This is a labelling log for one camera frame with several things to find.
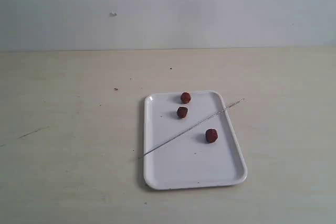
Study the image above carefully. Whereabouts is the thin metal skewer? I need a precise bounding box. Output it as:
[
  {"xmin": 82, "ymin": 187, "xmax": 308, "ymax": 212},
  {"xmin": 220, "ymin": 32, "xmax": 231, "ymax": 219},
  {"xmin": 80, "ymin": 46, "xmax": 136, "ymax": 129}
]
[{"xmin": 138, "ymin": 98, "xmax": 246, "ymax": 160}]

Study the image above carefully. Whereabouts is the red meatball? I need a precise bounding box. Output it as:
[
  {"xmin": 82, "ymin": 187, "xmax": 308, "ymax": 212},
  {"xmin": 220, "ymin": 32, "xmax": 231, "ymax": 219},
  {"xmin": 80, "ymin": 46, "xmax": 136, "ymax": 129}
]
[
  {"xmin": 205, "ymin": 129, "xmax": 218, "ymax": 143},
  {"xmin": 180, "ymin": 92, "xmax": 191, "ymax": 104},
  {"xmin": 176, "ymin": 106, "xmax": 188, "ymax": 119}
]

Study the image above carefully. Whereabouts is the white rectangular plastic tray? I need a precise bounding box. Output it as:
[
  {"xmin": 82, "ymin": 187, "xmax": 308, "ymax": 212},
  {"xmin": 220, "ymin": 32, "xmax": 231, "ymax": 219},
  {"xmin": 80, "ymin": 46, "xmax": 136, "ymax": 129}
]
[{"xmin": 142, "ymin": 91, "xmax": 247, "ymax": 190}]

